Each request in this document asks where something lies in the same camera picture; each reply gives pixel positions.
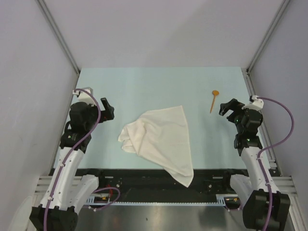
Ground right aluminium frame post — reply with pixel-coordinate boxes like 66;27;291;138
247;0;292;73

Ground white cloth napkin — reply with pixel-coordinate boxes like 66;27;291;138
118;105;194;188

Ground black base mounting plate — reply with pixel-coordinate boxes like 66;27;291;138
48;168;282;205

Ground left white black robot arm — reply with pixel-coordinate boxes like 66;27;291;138
29;97;114;231

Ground aluminium frame post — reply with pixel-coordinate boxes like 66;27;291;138
35;0;81;76
247;0;292;73

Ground aluminium front rail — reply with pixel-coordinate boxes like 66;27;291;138
34;176;297;195

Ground white slotted cable duct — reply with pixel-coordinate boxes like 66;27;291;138
85;194;241;206

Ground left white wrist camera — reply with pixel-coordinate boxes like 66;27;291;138
73;87;96;105

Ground right aluminium side rail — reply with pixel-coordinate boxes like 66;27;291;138
244;68;282;170

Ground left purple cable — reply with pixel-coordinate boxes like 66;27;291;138
43;88;121;231

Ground orange plastic spoon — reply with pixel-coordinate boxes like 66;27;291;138
210;90;219;113

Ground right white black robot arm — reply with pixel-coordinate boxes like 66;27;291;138
219;95;291;231

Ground left aluminium frame post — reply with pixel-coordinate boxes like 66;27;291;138
35;0;81;76

